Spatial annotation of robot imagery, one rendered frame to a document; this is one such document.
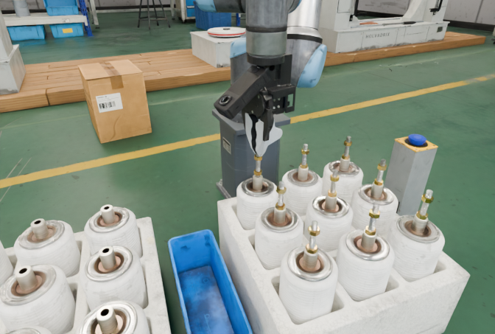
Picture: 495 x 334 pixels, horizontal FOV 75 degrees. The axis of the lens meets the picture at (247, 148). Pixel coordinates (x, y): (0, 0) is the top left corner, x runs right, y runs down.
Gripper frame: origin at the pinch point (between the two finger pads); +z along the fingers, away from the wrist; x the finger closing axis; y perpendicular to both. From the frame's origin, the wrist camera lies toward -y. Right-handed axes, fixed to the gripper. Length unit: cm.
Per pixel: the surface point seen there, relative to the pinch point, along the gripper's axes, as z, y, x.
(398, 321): 22.7, 8.0, -34.1
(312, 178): 9.6, 13.4, -4.8
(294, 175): 9.7, 10.7, -1.3
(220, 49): 14, 83, 161
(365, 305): 16.9, 1.5, -30.8
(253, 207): 11.9, -2.8, -3.4
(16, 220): 35, -52, 57
